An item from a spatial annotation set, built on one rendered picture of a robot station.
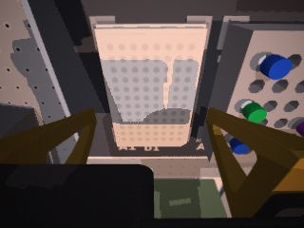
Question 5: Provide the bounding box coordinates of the purple tube cap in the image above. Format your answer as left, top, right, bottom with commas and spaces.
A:
294, 119, 304, 138

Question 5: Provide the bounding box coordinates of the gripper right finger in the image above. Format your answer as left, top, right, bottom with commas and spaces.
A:
206, 107, 304, 218

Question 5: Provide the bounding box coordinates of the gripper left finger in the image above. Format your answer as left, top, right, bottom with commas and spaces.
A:
0, 108, 97, 164

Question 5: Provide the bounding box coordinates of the white thermal cycler with black keypad panel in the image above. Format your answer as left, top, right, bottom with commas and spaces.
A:
0, 105, 38, 139

